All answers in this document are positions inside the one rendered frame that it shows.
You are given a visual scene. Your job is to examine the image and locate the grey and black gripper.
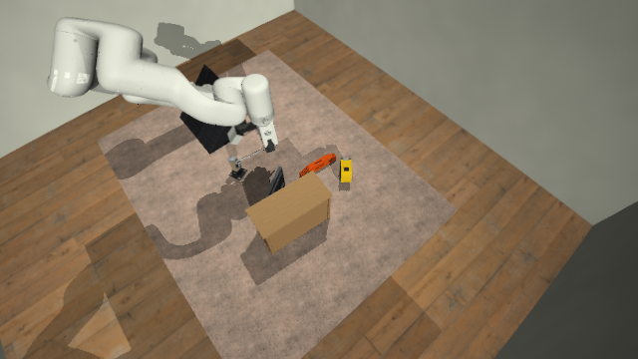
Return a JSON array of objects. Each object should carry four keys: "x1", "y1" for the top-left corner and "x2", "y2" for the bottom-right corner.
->
[{"x1": 251, "y1": 118, "x2": 279, "y2": 153}]

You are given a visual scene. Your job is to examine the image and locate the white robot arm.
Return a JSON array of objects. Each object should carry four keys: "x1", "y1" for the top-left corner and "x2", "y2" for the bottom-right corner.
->
[{"x1": 47, "y1": 17, "x2": 274, "y2": 145}]

